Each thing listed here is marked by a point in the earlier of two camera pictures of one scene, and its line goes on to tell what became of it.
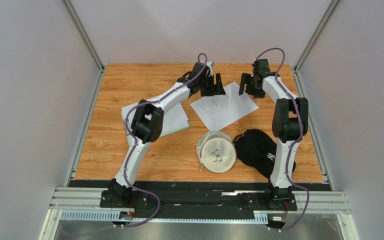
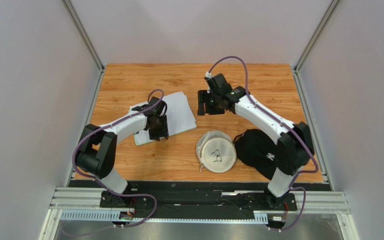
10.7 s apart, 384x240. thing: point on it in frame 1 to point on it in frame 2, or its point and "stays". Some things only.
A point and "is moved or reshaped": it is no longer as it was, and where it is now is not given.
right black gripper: [248, 82] to [207, 103]
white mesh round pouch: [216, 151] stays
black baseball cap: [256, 148] stays
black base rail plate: [197, 200] stays
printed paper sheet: [229, 109] is moved or reshaped
